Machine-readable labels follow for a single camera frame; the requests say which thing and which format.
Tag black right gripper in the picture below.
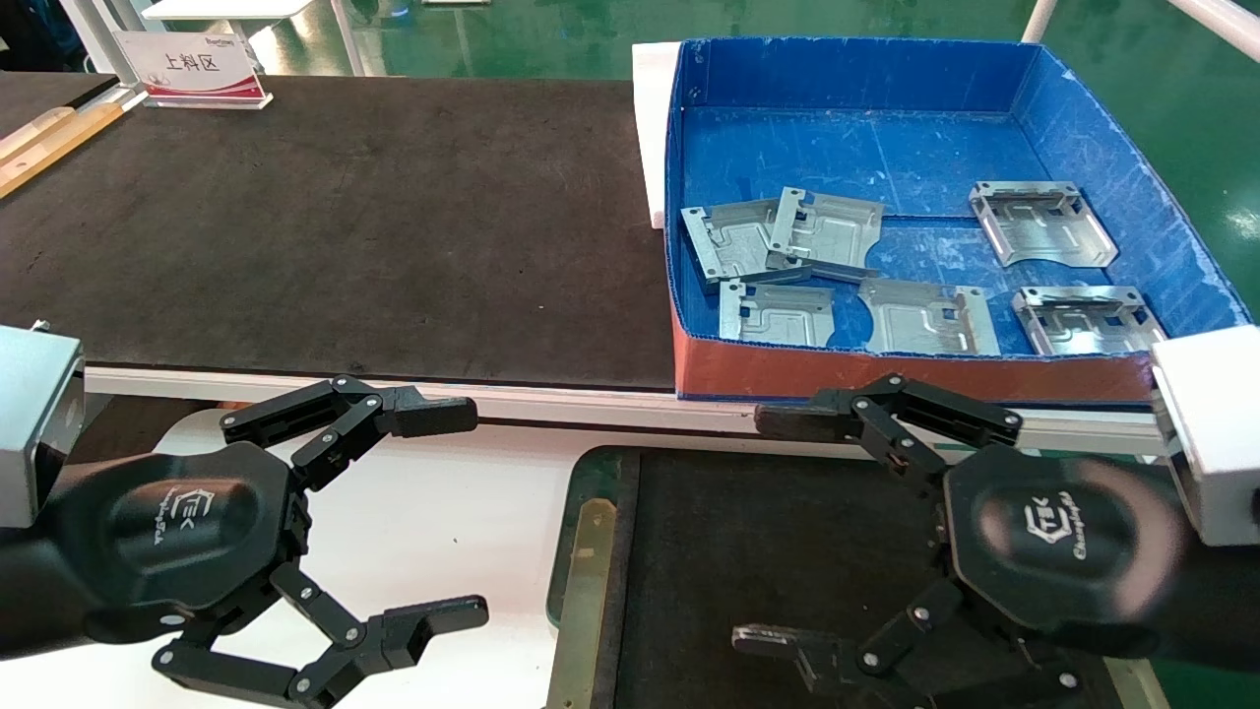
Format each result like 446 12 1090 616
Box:
731 372 1192 709

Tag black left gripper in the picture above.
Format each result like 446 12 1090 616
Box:
44 374 490 709

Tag stamped grey metal bracket plate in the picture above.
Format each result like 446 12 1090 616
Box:
766 187 885 285
1012 286 1165 355
969 181 1120 269
681 199 813 294
858 278 1002 356
719 280 836 348

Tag black container tray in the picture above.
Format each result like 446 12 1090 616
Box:
544 445 1172 709

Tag white platform board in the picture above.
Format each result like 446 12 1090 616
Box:
0 423 631 709

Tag large black table mat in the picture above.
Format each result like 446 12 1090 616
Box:
0 76 680 393

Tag blue corrugated plastic bin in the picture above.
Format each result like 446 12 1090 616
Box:
661 36 1259 407

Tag white red sign plate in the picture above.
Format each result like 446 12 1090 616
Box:
111 30 275 110

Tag wooden strip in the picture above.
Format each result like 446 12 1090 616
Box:
0 101 126 200

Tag aluminium table frame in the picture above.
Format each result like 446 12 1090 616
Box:
84 366 1167 456

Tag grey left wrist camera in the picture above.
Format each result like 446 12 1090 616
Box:
0 325 87 530

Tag white frame posts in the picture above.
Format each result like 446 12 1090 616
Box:
59 0 149 85

